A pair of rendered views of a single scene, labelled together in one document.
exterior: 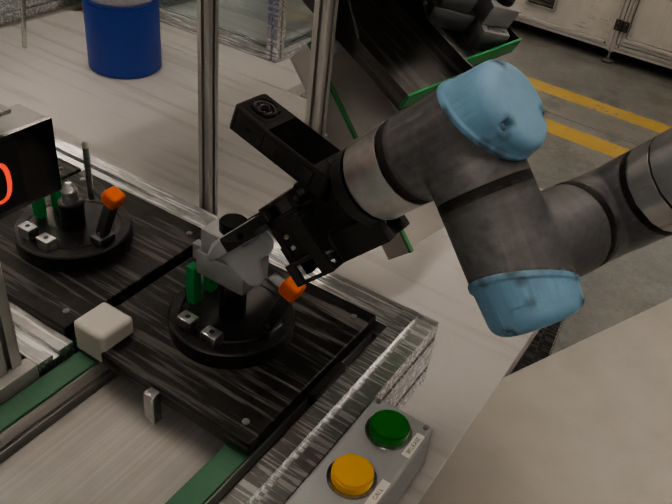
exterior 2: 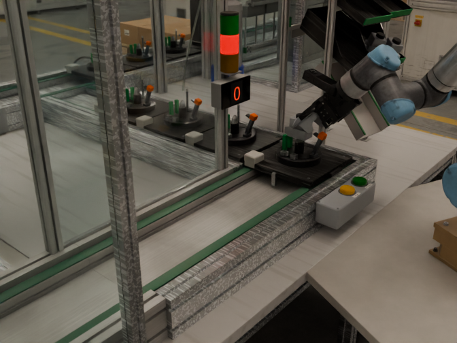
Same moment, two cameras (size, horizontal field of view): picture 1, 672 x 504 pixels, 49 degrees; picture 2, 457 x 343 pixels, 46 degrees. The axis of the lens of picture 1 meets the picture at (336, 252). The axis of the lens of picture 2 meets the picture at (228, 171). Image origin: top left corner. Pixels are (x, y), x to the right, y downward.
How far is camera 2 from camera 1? 0.92 m
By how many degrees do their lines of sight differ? 14
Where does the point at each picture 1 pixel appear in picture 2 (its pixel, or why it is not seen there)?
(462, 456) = (390, 207)
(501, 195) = (387, 79)
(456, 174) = (374, 75)
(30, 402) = (232, 177)
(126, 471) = (267, 197)
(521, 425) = (414, 200)
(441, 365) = (381, 184)
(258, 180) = not seen: hidden behind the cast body
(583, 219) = (414, 88)
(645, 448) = not seen: outside the picture
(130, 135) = not seen: hidden behind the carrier
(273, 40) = (295, 82)
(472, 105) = (377, 55)
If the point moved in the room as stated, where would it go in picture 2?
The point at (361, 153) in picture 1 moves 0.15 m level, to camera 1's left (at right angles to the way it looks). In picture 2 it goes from (345, 77) to (289, 73)
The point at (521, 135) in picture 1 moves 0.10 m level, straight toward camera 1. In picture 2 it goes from (391, 62) to (383, 71)
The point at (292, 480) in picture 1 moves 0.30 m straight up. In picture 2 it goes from (326, 191) to (336, 85)
